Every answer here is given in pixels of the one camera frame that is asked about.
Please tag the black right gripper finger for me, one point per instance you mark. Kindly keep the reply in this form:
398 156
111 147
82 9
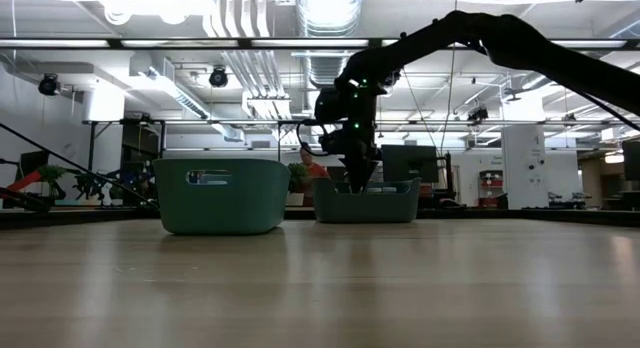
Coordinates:
354 170
367 170

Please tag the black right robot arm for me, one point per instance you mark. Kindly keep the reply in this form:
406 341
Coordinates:
550 53

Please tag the dark blue plastic bin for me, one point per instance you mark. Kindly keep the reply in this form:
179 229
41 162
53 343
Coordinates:
365 208

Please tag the green plastic bin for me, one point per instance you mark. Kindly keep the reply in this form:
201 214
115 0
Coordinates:
225 208

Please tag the black background monitor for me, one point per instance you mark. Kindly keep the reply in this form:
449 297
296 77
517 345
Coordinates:
410 163

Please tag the person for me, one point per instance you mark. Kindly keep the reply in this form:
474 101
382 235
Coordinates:
306 157

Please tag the background plant in white pot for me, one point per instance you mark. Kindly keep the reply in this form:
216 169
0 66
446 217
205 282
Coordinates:
296 174

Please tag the red background shelf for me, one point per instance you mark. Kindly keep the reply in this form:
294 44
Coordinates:
492 188

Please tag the dark background shelf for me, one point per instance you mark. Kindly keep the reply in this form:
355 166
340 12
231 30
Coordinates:
140 158

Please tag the dark monitor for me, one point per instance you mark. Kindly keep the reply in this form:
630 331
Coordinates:
632 160

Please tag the thin black rod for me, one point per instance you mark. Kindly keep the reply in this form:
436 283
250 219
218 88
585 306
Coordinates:
75 163

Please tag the small green background plant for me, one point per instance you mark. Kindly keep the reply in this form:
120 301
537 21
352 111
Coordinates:
51 174

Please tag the small black background screen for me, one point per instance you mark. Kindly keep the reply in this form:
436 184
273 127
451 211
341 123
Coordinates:
32 162

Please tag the red background robot part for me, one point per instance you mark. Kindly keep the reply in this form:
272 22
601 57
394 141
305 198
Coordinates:
31 180

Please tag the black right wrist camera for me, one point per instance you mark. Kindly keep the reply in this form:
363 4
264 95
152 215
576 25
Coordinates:
330 105

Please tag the silver round ceiling duct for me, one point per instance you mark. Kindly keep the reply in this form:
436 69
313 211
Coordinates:
327 18

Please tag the black frame bar with lights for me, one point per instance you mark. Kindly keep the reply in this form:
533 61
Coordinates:
245 43

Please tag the white rectangular ceiling duct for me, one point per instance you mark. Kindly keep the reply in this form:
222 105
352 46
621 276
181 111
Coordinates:
190 105

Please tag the black aluminium table frame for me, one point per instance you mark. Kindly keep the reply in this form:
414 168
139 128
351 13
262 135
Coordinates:
550 217

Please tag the black background rig frame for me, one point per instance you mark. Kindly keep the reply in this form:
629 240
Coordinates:
150 122

